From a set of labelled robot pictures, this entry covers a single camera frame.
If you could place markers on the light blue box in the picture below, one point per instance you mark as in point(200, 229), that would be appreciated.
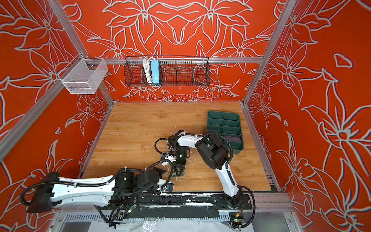
point(155, 72)

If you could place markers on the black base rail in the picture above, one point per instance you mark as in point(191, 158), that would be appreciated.
point(214, 200)

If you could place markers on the green divided tray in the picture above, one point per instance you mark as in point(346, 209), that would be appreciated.
point(226, 123)

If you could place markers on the clear plastic wall bin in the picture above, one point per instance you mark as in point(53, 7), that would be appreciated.
point(84, 76)

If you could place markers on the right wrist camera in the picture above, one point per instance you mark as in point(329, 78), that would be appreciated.
point(168, 160)

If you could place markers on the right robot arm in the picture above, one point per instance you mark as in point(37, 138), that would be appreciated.
point(217, 153)

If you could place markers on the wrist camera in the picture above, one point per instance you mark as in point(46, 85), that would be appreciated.
point(168, 160)
point(169, 187)

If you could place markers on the black wire wall basket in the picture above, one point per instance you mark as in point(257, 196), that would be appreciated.
point(173, 71)

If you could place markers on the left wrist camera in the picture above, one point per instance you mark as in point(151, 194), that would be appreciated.
point(169, 187)

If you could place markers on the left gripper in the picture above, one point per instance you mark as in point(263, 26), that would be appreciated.
point(154, 190)

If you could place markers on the purple sock with yellow cuff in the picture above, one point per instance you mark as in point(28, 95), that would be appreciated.
point(233, 139)

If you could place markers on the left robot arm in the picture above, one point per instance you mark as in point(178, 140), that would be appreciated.
point(54, 191)

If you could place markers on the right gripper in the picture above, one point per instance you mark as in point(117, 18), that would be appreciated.
point(180, 166)

